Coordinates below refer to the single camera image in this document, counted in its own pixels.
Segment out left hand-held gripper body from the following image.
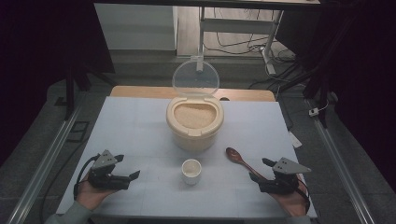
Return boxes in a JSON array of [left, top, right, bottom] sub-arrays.
[[88, 149, 131, 190]]

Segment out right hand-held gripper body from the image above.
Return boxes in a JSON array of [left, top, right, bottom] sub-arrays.
[[258, 157, 313, 196]]

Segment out brown wooden spoon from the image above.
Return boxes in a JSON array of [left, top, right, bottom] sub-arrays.
[[225, 147, 269, 182]]

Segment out white cup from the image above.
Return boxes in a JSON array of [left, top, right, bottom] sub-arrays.
[[181, 158, 203, 187]]

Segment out beige rice container clear lid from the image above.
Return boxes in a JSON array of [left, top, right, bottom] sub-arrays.
[[165, 59, 225, 153]]

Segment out white rice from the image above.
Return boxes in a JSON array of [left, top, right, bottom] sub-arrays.
[[173, 103, 217, 130]]

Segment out person's right hand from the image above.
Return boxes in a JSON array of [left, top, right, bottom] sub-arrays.
[[269, 174, 311, 217]]

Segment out person's left hand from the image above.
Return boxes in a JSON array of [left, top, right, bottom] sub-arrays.
[[75, 178, 119, 211]]

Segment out white paper tag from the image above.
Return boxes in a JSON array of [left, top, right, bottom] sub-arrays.
[[288, 131, 304, 149]]

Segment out white table sheet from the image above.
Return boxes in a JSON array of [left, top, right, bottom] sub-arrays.
[[55, 96, 318, 218]]

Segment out wooden table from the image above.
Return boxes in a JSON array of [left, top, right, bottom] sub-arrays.
[[110, 85, 276, 103]]

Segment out black stand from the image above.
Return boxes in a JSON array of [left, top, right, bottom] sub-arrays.
[[64, 60, 117, 121], [248, 60, 332, 129]]

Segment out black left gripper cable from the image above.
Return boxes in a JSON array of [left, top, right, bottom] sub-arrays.
[[73, 154, 101, 201]]

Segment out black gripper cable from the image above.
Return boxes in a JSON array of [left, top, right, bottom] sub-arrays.
[[73, 154, 101, 201], [295, 177, 312, 215]]

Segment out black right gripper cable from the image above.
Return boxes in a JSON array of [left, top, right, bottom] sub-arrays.
[[295, 177, 312, 215]]

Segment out black floor frame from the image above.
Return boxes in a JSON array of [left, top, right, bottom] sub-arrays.
[[66, 120, 91, 144]]

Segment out metal floor rail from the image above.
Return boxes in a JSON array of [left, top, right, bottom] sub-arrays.
[[6, 99, 82, 224], [306, 99, 376, 224]]

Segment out small white box with cable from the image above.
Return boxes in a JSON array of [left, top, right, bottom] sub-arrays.
[[308, 101, 331, 118]]

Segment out black floor cables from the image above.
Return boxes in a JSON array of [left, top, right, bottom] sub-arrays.
[[204, 7, 297, 64]]

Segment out white desk frame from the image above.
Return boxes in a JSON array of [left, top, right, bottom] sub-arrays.
[[195, 7, 285, 76]]

